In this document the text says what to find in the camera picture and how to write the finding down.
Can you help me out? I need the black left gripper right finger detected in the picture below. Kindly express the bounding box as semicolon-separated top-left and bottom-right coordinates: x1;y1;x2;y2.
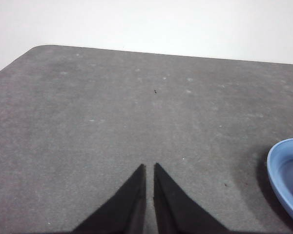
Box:
153;162;235;234

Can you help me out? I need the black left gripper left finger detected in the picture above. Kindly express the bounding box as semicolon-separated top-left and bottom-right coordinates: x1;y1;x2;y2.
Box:
70;163;147;234

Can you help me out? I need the blue round plate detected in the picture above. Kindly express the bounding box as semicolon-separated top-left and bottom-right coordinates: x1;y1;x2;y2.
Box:
266;137;293;226

